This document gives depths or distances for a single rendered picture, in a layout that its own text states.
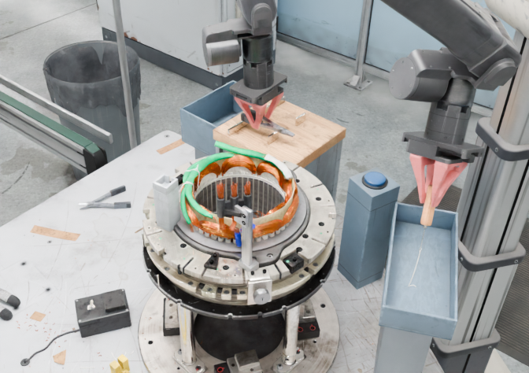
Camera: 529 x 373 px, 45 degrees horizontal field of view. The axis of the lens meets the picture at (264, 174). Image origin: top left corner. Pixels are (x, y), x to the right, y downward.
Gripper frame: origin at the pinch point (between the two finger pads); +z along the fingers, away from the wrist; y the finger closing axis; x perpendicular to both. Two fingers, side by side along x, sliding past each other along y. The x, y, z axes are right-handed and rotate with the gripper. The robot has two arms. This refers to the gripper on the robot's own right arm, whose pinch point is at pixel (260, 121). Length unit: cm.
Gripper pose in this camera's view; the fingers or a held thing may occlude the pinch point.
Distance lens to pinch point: 127.6
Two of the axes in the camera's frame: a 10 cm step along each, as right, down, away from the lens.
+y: -6.4, 5.0, -5.9
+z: 0.2, 7.8, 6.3
